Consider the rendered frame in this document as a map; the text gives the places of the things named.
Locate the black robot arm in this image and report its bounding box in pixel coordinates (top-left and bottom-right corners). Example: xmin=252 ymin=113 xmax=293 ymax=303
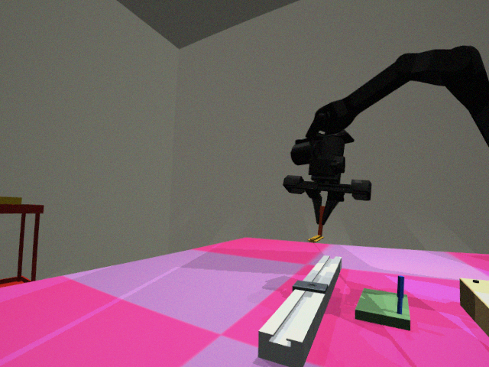
xmin=291 ymin=45 xmax=489 ymax=182

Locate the grey slotted aluminum rail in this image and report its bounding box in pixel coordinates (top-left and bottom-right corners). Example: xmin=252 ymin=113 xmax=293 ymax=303
xmin=258 ymin=255 xmax=342 ymax=367

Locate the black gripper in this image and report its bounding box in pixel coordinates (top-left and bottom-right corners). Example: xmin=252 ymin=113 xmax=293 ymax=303
xmin=283 ymin=173 xmax=371 ymax=225

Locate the blue pin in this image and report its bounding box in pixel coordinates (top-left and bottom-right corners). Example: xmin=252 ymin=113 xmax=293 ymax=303
xmin=397 ymin=275 xmax=405 ymax=314

